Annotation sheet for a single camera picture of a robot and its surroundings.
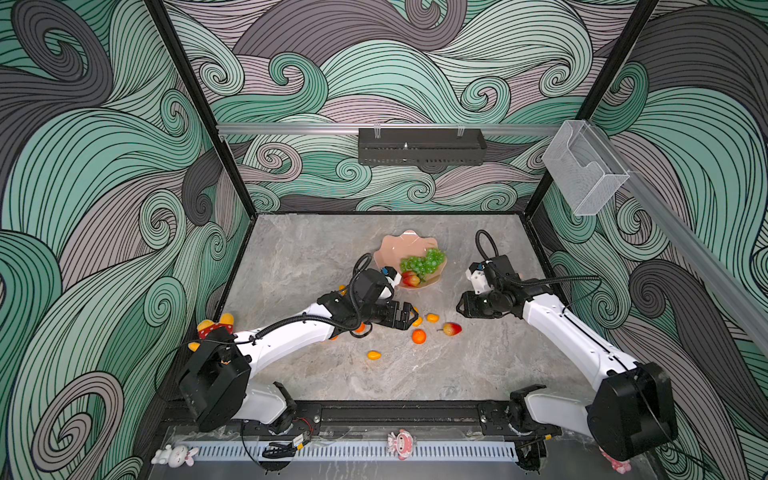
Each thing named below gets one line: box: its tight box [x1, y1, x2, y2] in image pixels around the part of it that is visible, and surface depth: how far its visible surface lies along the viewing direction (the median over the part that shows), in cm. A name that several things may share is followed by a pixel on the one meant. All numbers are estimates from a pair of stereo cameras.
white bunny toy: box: [151, 444, 199, 468], surface depth 68 cm
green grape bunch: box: [400, 248, 445, 282], surface depth 100 cm
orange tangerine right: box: [412, 329, 427, 345], surface depth 87 cm
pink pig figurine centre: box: [387, 429, 414, 461], surface depth 69 cm
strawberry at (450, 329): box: [436, 322, 463, 337], surface depth 89 cm
